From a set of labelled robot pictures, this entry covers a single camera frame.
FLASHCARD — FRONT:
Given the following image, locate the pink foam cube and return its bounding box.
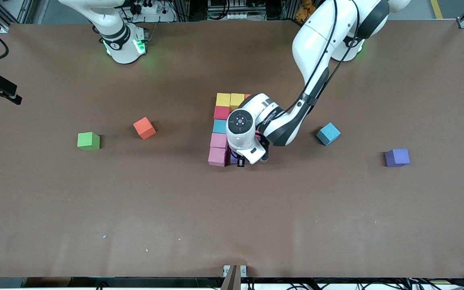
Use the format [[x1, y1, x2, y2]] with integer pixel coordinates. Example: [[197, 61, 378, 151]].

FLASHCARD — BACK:
[[208, 147, 228, 167], [210, 133, 228, 149]]

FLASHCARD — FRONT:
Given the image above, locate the red foam cube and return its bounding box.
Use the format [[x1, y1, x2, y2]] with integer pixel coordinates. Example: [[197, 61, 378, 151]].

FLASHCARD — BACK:
[[213, 106, 231, 121]]

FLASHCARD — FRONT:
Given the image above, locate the brown table cover sheet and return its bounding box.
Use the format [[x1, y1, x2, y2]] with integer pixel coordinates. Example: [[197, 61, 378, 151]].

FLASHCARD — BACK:
[[0, 19, 464, 278]]

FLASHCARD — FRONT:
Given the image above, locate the green foam cube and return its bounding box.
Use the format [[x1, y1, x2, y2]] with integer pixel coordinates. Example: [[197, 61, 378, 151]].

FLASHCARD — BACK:
[[77, 132, 100, 151]]

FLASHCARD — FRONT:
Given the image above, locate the brown wooden beam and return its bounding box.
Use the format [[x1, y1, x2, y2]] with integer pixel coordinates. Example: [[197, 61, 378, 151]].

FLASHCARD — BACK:
[[221, 265, 242, 290]]

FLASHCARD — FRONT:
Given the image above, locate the pile of orange fruit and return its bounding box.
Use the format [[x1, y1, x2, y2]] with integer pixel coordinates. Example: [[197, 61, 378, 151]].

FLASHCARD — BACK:
[[296, 0, 317, 23]]

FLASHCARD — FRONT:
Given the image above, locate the white power strip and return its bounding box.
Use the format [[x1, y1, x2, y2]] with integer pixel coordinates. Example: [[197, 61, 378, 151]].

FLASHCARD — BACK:
[[133, 1, 161, 15]]

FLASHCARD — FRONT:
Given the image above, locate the small metal bracket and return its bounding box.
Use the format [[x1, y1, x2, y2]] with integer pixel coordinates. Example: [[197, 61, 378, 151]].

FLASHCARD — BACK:
[[223, 265, 248, 278]]

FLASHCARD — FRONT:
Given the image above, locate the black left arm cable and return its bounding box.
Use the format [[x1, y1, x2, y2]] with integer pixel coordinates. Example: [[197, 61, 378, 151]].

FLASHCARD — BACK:
[[228, 0, 361, 160]]

